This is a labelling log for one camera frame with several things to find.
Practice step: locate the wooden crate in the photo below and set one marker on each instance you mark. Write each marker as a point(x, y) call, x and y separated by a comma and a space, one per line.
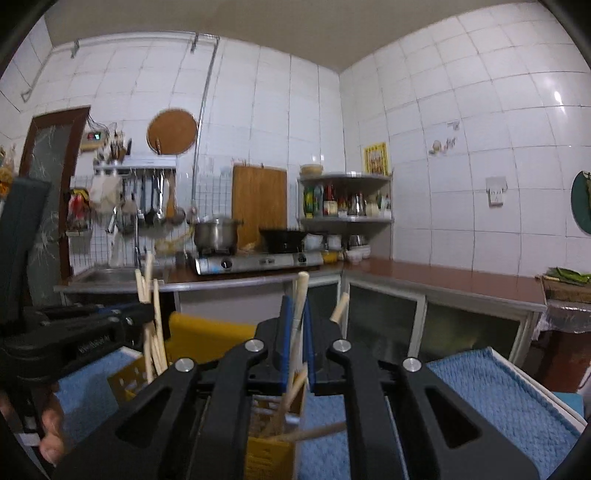
point(565, 293)

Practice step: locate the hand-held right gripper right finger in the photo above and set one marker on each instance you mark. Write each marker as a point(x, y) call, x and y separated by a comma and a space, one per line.
point(312, 374)

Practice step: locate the steel gas stove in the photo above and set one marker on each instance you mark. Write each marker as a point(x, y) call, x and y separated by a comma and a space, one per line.
point(258, 263)

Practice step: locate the knife holder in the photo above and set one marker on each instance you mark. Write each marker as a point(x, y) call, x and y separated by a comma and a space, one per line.
point(118, 147)

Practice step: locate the small digital display device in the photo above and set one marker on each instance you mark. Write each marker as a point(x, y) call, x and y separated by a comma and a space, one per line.
point(94, 136)

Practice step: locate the steel corner shelf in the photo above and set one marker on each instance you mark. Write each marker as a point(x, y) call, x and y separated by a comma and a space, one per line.
point(346, 176)

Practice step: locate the yellow perforated utensil holder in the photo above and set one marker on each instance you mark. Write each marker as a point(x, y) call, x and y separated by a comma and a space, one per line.
point(207, 332)

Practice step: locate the grey gas pipe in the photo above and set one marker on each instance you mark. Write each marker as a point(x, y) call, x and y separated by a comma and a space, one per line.
point(206, 92)

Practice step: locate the round woven board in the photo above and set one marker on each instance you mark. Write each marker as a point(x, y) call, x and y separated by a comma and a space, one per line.
point(171, 131)

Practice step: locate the wooden cutting board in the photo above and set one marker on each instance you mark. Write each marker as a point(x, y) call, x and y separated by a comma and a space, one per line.
point(258, 198)

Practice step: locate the bamboo basket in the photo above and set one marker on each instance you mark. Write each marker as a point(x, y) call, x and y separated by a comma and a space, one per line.
point(311, 169)

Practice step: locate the red hanging bag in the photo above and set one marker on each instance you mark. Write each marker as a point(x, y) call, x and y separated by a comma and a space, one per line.
point(79, 201)

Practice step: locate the steel hanging ladle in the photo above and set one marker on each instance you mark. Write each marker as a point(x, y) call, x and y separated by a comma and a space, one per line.
point(150, 203)

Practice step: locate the brown barrel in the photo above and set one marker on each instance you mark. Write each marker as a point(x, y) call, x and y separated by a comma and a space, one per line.
point(565, 357)

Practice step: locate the steel cooking pot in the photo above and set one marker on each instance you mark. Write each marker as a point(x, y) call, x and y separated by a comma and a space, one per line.
point(214, 235)

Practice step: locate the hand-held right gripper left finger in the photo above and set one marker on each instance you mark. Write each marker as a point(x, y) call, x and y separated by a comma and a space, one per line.
point(287, 332)

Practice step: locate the wooden hanging spatula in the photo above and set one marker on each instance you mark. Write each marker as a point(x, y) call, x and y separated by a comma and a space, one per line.
point(171, 198)

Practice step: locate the brown frosted glass door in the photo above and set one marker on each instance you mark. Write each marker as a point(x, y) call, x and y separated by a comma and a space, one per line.
point(51, 152)

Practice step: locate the steel utensil rack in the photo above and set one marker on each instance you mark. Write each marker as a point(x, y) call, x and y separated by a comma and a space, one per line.
point(138, 162)

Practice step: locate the stack of white bowls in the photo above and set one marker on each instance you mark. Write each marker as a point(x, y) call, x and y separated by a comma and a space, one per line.
point(358, 253)

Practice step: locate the blue textured blanket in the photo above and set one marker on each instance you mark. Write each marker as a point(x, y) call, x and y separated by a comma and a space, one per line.
point(485, 406)

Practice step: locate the white wall socket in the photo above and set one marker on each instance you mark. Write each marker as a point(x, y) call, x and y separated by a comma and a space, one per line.
point(496, 189)

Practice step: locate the row of condiment bottles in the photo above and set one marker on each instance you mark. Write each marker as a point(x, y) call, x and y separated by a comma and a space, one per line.
point(330, 201)

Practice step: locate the yellow wall poster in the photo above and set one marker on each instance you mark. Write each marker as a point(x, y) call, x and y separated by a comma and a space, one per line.
point(375, 159)

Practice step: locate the kitchen counter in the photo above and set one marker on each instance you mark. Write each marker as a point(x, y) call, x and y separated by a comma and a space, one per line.
point(438, 279)

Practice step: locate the glass door cabinet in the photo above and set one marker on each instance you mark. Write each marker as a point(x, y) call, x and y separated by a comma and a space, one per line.
point(383, 314)

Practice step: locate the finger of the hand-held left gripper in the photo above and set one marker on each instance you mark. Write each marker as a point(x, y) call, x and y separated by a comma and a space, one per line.
point(92, 314)

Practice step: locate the person's left hand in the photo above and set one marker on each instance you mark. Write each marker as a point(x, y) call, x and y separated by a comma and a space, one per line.
point(51, 434)

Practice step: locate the green leafy vegetables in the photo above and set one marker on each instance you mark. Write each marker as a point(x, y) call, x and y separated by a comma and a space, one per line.
point(570, 275)

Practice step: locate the black wok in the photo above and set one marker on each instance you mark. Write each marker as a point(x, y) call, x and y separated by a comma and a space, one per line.
point(281, 240)

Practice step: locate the steel sink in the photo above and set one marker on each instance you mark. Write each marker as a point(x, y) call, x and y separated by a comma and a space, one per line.
point(111, 274)

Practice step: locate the wooden chopstick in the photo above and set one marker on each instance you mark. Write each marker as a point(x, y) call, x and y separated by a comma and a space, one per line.
point(339, 309)
point(301, 286)
point(148, 272)
point(140, 286)
point(157, 295)

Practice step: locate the white hanging bag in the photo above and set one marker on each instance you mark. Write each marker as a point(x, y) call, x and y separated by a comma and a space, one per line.
point(104, 191)

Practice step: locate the wall stickers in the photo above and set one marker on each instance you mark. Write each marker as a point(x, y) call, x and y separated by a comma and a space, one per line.
point(448, 143)

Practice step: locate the dark green round plate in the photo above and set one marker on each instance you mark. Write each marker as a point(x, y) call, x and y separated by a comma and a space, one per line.
point(582, 203)

